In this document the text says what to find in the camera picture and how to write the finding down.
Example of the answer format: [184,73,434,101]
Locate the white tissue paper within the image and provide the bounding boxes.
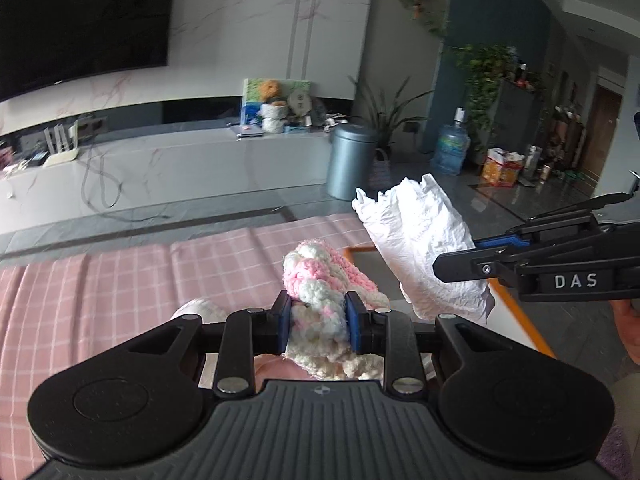
[351,173,496,322]

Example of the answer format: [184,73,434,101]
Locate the grey metal trash can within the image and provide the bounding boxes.
[326,122,379,201]

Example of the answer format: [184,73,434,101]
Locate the red yellow gift carton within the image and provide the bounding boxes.
[481,147,526,188]

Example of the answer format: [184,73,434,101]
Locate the grey side cabinet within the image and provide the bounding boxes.
[492,80,546,161]

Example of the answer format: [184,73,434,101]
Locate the round white hand fan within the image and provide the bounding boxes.
[286,91,313,126]

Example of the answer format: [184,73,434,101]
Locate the long-leaf potted plant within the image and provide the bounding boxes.
[350,77,433,191]

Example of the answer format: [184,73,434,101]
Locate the pink checkered tablecloth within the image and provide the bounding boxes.
[0,212,441,478]

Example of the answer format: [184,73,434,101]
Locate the person's right forearm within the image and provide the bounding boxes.
[612,300,640,363]

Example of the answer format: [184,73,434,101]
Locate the white marble television cabinet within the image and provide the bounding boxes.
[0,122,361,236]

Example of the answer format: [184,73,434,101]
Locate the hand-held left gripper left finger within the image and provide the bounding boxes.
[107,291,293,397]

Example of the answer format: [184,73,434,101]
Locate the brown wooden door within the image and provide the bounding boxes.
[582,85,623,181]

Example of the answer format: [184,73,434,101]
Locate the orange cardboard box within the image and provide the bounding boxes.
[345,245,556,361]

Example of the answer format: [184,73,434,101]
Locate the black power cable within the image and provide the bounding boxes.
[95,150,123,208]
[80,147,108,206]

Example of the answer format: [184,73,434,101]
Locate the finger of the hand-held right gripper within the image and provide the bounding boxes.
[472,192,633,250]
[434,247,523,283]

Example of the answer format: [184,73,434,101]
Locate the blue water jug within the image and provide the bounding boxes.
[431,107,472,177]

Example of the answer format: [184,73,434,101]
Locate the black wall television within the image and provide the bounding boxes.
[0,0,179,103]

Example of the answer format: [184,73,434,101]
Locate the climbing green plant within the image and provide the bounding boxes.
[450,44,521,151]

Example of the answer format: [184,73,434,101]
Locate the pink white crochet cloth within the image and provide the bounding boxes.
[281,240,431,381]

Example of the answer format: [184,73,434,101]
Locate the brown teddy bear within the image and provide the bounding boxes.
[260,79,286,103]

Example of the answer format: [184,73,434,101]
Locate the white router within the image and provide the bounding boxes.
[42,122,81,166]

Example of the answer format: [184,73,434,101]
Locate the green blue painting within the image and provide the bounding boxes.
[241,78,312,126]

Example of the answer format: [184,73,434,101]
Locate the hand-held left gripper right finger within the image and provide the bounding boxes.
[345,291,526,397]

